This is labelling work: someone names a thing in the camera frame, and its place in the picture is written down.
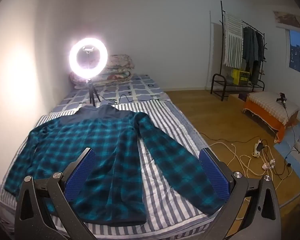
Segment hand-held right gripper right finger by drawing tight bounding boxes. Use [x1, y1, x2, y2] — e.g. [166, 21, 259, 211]
[199, 147, 282, 240]

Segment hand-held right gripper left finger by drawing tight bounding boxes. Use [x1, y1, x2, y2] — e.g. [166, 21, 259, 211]
[14, 148, 97, 240]

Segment teal plaid fleece jacket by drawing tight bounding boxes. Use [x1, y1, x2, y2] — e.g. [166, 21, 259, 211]
[4, 105, 228, 227]

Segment black clothes rack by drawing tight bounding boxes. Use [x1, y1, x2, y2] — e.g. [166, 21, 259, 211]
[210, 1, 268, 102]

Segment white power strip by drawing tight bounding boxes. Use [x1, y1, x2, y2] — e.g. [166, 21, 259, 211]
[251, 139, 264, 158]

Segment blue white striped blanket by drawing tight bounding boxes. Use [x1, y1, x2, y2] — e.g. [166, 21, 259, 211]
[0, 99, 228, 240]

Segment blue floor mat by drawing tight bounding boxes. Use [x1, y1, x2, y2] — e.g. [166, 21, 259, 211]
[274, 130, 300, 182]

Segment orange bench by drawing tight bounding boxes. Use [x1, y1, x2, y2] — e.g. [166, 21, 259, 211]
[242, 100, 299, 144]

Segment black mini tripod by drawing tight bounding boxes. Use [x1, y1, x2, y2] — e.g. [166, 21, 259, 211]
[86, 79, 102, 105]

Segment white box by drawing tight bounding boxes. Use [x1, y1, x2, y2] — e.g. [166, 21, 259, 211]
[291, 137, 300, 167]

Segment white checked cushion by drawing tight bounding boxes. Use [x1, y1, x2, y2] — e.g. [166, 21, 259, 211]
[247, 91, 300, 124]

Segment pink floral pillow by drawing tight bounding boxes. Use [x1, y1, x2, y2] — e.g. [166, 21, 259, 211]
[70, 71, 90, 89]

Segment yellow box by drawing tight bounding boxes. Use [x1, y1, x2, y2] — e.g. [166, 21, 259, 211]
[231, 69, 250, 85]

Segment blue checked bed sheet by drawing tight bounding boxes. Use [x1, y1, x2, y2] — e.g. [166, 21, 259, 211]
[51, 74, 172, 113]

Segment folded floral quilts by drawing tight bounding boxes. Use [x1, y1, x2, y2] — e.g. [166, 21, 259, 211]
[100, 54, 135, 82]

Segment dark hanging coat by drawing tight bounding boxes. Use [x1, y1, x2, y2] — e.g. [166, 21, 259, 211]
[250, 31, 265, 84]

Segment dark green hanging jacket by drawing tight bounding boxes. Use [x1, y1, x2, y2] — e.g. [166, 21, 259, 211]
[242, 26, 257, 67]

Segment white striped towel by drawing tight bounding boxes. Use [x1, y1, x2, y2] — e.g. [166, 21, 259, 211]
[222, 14, 244, 68]

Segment window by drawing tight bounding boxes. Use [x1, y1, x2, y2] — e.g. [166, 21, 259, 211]
[289, 29, 300, 78]

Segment white cable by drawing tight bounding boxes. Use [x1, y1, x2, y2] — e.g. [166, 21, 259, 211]
[207, 141, 265, 177]

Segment black cable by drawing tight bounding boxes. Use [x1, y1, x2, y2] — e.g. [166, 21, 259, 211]
[100, 94, 170, 105]

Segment ring light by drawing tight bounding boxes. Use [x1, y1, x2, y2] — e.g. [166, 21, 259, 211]
[69, 37, 108, 80]

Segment wall poster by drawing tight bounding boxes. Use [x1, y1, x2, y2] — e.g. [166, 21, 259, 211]
[272, 10, 300, 32]

